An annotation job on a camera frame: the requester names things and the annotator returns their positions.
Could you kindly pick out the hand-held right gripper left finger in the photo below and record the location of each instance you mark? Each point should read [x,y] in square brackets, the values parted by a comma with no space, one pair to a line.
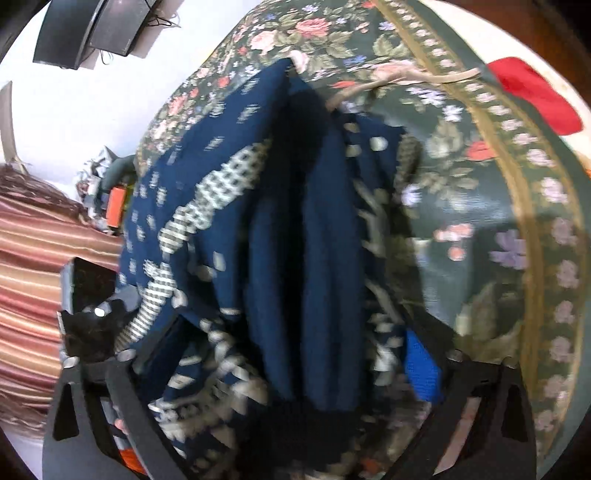
[159,346]

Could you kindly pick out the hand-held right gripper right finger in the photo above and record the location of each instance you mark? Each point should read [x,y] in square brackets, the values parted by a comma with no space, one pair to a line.
[420,364]

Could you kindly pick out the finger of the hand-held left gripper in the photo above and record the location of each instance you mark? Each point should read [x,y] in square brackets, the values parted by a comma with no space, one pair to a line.
[92,332]

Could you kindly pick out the navy patterned hoodie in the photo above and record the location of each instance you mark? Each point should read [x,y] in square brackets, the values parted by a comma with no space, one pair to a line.
[277,230]

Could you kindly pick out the striped pink curtain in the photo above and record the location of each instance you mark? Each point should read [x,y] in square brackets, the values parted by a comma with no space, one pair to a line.
[32,277]

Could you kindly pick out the orange box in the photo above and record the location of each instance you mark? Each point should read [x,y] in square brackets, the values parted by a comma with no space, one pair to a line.
[115,207]

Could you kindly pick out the pile of clutter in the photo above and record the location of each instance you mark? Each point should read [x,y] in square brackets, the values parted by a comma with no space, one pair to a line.
[90,184]

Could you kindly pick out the grey plush pillow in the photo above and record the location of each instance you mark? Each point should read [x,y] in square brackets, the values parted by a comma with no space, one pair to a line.
[121,168]

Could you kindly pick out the green floral blanket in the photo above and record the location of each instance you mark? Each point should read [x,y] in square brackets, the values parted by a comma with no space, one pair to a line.
[485,207]

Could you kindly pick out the small red cloth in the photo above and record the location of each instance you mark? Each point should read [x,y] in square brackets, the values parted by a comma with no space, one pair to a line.
[535,92]

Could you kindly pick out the large black wall television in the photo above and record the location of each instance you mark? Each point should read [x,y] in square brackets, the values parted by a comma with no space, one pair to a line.
[64,32]

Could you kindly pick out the small black wall monitor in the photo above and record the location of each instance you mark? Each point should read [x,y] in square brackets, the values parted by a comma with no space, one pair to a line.
[120,25]

